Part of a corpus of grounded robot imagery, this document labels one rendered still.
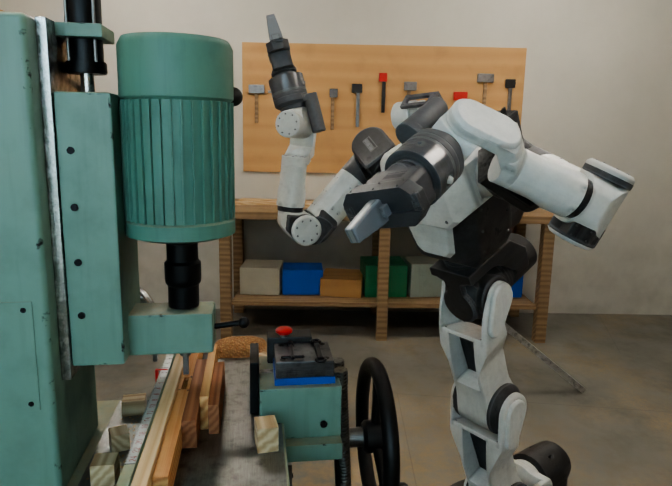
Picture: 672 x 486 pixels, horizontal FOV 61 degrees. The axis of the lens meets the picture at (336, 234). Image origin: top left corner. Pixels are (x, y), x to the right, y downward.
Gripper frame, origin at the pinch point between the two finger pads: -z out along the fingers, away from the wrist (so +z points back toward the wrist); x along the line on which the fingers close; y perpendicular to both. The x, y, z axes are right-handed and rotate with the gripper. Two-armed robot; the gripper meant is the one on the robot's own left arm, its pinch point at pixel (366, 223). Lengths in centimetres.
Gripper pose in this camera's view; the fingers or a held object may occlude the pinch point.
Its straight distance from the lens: 69.8
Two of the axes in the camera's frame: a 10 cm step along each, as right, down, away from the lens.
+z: 5.9, -5.4, 5.9
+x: -6.9, 0.4, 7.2
